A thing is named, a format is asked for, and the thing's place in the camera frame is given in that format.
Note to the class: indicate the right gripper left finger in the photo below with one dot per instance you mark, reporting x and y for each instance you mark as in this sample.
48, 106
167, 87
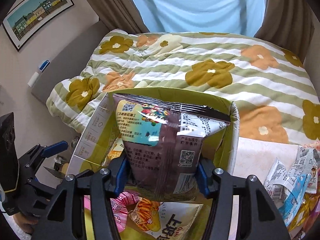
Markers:
64, 216

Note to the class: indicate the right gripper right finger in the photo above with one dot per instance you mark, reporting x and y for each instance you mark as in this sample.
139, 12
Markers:
258, 217

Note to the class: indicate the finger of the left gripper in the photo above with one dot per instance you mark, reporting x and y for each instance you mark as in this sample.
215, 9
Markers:
54, 149

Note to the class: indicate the pink striped snack bag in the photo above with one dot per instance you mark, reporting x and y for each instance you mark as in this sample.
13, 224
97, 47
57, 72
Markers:
119, 209

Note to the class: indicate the cheese fries snack bag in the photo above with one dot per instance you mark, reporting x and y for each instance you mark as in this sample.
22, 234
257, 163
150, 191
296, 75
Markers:
164, 220

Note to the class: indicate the dark purple candy bag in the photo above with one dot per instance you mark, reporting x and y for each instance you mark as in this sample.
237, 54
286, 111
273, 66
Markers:
163, 142

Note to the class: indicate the person's left hand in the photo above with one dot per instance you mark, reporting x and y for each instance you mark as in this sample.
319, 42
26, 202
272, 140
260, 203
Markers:
25, 223

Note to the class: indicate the blue white snack bag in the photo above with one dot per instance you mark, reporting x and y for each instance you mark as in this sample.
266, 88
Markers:
287, 187

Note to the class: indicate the green cardboard box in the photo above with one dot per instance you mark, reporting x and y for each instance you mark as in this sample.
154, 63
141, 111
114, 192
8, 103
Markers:
101, 142

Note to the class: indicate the white floral towel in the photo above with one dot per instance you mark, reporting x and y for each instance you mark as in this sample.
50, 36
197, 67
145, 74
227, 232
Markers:
257, 157

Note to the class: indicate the blue white lint roller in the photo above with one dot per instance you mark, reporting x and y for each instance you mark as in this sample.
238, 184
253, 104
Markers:
37, 74

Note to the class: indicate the grey headboard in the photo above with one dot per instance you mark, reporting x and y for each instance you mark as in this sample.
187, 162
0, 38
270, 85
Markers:
70, 61

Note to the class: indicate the floral striped quilt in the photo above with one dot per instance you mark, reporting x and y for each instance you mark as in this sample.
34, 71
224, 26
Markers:
273, 93

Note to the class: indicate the framed houses picture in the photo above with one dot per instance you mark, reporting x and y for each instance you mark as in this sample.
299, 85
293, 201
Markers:
29, 16

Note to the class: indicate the left brown curtain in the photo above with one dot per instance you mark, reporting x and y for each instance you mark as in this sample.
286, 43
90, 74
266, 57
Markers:
119, 14

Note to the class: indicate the brown curtain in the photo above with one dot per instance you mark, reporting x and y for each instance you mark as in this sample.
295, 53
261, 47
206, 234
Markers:
288, 24
119, 14

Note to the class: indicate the right brown curtain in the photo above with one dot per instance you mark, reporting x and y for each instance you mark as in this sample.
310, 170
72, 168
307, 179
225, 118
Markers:
288, 24

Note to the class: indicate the blue sheer curtain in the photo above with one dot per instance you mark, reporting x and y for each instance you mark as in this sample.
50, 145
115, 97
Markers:
243, 17

